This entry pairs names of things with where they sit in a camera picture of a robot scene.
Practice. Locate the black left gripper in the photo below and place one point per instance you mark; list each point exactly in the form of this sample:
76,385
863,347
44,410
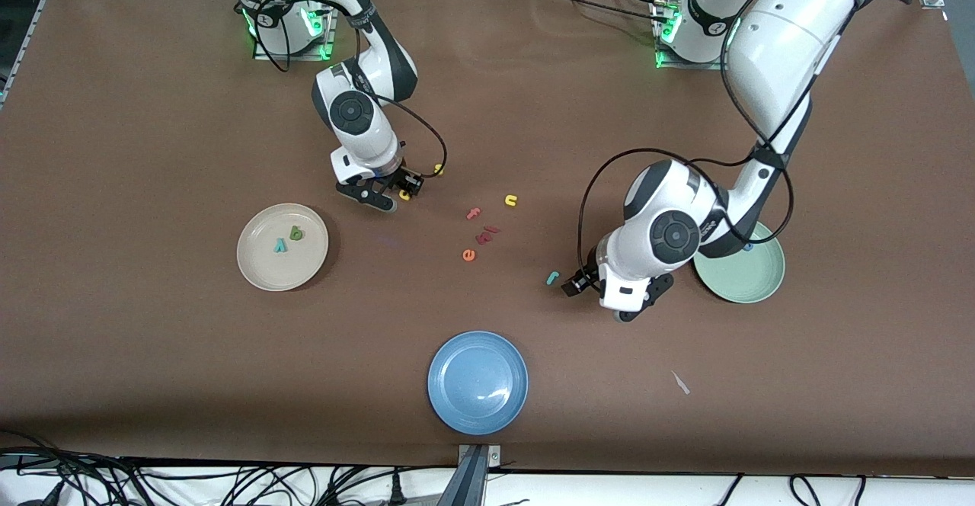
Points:
586,278

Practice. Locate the beige plate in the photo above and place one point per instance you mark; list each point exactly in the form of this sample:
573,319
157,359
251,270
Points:
263,262

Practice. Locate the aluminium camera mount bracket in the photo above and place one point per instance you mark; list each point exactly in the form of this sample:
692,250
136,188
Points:
474,475

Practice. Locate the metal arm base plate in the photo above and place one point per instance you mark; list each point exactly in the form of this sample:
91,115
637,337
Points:
663,60
329,33

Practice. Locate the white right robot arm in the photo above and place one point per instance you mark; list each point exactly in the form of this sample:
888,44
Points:
366,144

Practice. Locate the brown table cover sheet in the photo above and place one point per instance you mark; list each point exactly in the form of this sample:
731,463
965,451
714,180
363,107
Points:
533,110

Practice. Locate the green foam letter g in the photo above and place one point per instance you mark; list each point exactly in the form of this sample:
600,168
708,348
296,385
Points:
295,234

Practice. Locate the green plate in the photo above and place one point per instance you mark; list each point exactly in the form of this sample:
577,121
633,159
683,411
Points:
750,273

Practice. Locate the white paper scrap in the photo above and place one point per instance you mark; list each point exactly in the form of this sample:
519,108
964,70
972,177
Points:
680,382

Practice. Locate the blue plate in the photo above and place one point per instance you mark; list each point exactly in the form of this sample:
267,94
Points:
477,382

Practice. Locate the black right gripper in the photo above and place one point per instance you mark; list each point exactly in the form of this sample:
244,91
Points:
397,178

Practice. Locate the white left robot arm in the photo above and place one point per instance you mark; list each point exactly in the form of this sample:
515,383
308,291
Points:
777,41

